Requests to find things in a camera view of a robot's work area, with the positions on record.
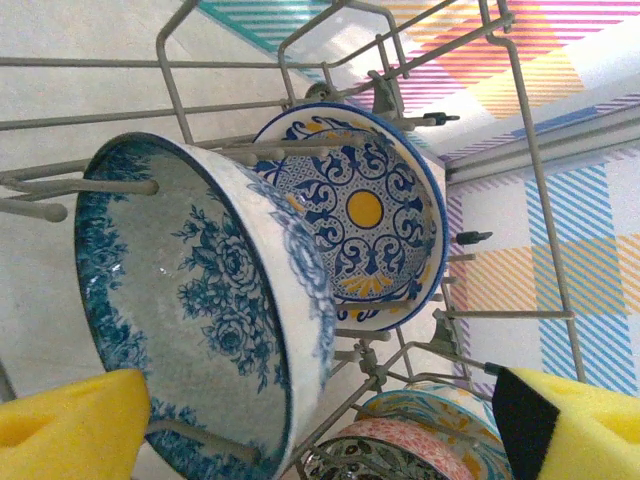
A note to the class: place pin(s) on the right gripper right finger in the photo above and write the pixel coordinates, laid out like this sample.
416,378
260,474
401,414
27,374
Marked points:
590,440

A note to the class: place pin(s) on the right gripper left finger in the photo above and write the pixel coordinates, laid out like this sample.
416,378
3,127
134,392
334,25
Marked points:
65,440

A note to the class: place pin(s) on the orange and teal bowl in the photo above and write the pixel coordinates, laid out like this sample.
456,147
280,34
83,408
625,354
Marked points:
435,407

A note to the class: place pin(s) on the leaf pattern bowl pink outside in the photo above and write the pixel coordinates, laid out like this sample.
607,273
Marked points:
400,437

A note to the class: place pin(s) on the blue floral bowl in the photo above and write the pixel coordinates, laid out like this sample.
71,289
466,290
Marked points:
200,280

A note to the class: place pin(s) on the blue bowl yellow centre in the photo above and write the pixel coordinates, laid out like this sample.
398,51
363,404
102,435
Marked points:
365,207

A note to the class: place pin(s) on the aluminium frame post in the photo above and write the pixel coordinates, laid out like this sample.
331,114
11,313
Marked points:
550,145

